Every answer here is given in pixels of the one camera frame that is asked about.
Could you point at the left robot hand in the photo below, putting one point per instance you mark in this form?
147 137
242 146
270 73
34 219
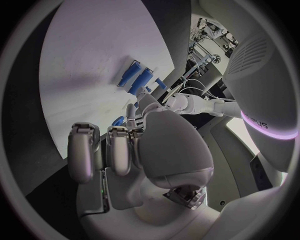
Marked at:
172 93

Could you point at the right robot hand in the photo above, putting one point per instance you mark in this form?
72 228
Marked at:
173 146

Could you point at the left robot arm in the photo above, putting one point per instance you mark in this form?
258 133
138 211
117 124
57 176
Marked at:
204 106

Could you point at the white task board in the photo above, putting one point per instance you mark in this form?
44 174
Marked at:
93 56

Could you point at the small blue peg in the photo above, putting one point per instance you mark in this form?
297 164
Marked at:
148 88

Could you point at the blue long cylinder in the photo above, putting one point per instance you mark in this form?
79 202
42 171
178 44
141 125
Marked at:
130 74
141 81

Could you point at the workshop desk with equipment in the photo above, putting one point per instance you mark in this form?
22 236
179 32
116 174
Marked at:
206 50

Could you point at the blue gear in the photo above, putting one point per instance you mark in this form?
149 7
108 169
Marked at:
117 121

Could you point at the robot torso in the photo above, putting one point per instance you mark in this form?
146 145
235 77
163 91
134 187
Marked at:
260 90

